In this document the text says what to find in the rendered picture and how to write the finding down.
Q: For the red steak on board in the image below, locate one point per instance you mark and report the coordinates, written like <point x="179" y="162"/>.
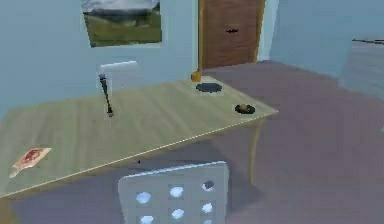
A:
<point x="30" y="158"/>

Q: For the black round plate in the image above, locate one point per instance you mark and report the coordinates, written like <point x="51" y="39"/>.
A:
<point x="209" y="87"/>

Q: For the orange cup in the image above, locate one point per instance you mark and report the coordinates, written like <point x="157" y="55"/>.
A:
<point x="196" y="76"/>

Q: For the light wooden table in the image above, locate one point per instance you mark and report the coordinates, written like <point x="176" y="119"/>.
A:
<point x="150" y="113"/>

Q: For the black bowl with food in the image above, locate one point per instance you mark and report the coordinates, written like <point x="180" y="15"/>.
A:
<point x="245" y="108"/>

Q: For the white chair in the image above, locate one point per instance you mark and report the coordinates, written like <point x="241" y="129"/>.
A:
<point x="120" y="75"/>

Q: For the brown wooden door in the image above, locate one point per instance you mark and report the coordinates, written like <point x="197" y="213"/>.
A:
<point x="230" y="36"/>

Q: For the framed landscape picture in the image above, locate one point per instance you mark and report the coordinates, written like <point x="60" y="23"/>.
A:
<point x="123" y="25"/>

